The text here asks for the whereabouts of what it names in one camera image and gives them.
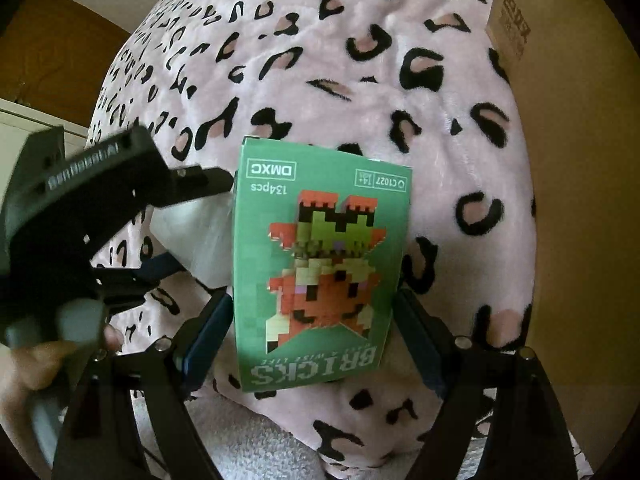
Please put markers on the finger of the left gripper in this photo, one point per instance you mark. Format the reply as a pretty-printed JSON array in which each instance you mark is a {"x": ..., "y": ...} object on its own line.
[
  {"x": 130, "y": 285},
  {"x": 180, "y": 185}
]

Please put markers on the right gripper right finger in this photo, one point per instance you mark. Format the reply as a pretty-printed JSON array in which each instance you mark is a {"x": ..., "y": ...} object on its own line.
[{"x": 528, "y": 437}]

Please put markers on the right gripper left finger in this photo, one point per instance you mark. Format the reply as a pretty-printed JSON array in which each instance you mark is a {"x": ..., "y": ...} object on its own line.
[{"x": 100, "y": 439}]

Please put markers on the clear bag with white filling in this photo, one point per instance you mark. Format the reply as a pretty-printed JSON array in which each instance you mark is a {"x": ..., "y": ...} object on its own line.
[{"x": 198, "y": 233}]

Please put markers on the green bricks toy box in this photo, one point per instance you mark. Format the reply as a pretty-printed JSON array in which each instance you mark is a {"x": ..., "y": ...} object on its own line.
[{"x": 318, "y": 239}]

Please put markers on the person left hand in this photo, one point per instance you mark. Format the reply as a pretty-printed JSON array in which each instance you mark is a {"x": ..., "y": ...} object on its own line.
[{"x": 24, "y": 371}]

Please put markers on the white cabinet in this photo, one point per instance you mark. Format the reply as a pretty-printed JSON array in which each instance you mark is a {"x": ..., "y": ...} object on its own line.
[{"x": 17, "y": 122}]

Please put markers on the pink leopard print blanket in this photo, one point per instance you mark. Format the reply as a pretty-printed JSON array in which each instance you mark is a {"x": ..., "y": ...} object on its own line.
[{"x": 412, "y": 82}]

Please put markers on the brown cardboard box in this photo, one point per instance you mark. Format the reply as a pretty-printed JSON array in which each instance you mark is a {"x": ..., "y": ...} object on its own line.
[{"x": 573, "y": 66}]

